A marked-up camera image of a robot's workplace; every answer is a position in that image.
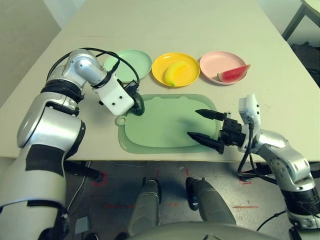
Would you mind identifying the grey robot right leg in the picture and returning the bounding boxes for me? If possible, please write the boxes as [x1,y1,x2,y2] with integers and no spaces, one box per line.
[185,176,237,226]

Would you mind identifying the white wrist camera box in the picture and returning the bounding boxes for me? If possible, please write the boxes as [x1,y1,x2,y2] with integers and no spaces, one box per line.
[238,93,262,141]
[91,74,135,116]

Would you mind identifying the yellow plate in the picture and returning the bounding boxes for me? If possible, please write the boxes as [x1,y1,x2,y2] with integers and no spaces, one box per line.
[151,51,201,88]

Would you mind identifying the red toy watermelon slice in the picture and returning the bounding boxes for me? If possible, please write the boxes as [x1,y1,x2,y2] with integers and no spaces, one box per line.
[216,64,251,82]

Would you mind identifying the yellow toy banana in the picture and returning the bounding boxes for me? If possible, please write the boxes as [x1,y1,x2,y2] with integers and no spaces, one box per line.
[163,61,188,88]

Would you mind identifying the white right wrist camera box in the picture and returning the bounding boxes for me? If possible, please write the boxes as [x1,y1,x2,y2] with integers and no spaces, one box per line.
[238,93,262,141]

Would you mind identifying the black-legged side table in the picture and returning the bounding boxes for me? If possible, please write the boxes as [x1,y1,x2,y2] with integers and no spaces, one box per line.
[281,0,320,41]

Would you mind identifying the white floor cable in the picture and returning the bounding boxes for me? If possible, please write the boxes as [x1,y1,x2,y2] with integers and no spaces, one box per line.
[66,173,87,216]

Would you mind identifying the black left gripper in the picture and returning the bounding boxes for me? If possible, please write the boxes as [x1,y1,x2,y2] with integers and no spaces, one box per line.
[122,79,140,97]

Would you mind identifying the pink plate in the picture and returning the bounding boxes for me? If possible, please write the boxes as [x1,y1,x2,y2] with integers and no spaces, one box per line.
[199,50,250,86]

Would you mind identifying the grey robot leg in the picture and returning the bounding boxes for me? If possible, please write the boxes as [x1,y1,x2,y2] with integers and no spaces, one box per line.
[128,176,161,235]
[185,176,237,226]

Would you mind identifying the green cutting board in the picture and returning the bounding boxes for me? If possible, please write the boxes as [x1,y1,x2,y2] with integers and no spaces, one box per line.
[114,93,219,154]

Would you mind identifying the dark green toy avocado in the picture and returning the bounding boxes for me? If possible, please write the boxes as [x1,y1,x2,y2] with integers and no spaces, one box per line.
[131,92,146,117]

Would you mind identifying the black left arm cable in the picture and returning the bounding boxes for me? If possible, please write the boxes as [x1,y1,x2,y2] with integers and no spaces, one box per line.
[48,47,141,87]

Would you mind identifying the grey robot torso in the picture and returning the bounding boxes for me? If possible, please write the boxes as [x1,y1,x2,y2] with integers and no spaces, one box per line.
[109,221,278,240]

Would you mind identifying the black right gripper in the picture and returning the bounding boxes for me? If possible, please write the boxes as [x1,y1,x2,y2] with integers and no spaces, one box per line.
[186,108,247,155]

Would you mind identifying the black table foot bar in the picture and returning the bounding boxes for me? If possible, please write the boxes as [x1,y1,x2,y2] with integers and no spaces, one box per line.
[239,162,278,185]
[63,161,105,182]

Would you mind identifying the small grey floor box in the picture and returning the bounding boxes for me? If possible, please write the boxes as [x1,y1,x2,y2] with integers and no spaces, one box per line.
[74,216,90,235]

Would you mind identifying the mint green plate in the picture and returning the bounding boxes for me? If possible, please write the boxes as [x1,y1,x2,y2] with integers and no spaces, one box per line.
[103,48,153,85]

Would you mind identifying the grey robot left leg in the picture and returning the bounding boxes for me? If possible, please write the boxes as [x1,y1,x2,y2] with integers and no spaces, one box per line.
[128,176,161,235]

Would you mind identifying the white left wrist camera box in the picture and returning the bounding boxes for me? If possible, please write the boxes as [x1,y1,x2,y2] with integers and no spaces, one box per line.
[91,74,135,116]

